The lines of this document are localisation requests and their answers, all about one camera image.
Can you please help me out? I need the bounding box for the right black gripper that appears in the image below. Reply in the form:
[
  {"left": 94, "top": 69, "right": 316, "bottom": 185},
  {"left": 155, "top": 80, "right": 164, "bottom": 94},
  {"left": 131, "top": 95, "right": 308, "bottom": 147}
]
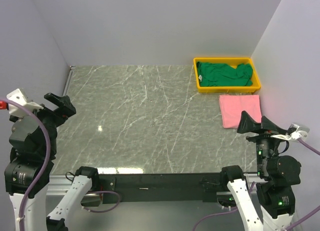
[{"left": 236, "top": 108, "right": 288, "bottom": 175}]

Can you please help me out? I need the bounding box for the pink t shirt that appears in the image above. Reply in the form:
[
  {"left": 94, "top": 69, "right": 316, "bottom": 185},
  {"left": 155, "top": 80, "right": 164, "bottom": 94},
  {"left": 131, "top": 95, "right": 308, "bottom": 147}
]
[{"left": 219, "top": 94, "right": 262, "bottom": 129}]

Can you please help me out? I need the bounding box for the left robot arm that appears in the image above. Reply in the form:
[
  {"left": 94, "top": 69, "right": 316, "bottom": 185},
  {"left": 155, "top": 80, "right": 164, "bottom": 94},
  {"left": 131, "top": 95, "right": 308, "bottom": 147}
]
[{"left": 0, "top": 89, "right": 101, "bottom": 231}]

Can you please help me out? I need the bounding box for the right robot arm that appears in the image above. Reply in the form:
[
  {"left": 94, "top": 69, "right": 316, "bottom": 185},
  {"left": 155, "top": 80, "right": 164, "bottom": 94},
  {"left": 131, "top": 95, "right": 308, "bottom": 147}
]
[{"left": 219, "top": 111, "right": 301, "bottom": 231}]

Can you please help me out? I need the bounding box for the yellow plastic bin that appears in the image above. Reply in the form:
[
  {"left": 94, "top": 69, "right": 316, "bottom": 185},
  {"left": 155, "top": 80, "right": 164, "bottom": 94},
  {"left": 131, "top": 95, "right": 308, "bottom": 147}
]
[{"left": 193, "top": 56, "right": 262, "bottom": 94}]

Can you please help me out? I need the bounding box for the green t shirt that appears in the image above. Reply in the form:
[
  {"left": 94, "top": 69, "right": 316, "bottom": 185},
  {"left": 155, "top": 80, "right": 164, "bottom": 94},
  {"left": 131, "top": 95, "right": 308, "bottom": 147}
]
[{"left": 196, "top": 62, "right": 253, "bottom": 87}]

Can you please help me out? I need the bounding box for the black base beam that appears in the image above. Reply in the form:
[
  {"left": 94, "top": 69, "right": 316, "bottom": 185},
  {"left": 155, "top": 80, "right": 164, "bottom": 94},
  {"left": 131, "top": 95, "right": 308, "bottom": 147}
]
[{"left": 98, "top": 172, "right": 236, "bottom": 208}]

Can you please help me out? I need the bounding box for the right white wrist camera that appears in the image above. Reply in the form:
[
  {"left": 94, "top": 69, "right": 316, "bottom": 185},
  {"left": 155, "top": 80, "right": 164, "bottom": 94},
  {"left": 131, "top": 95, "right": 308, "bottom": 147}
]
[{"left": 270, "top": 123, "right": 310, "bottom": 142}]

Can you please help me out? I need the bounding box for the aluminium frame rail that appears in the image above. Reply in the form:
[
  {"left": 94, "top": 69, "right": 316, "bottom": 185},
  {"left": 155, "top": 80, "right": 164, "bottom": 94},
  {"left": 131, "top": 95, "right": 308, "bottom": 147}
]
[{"left": 47, "top": 65, "right": 76, "bottom": 196}]

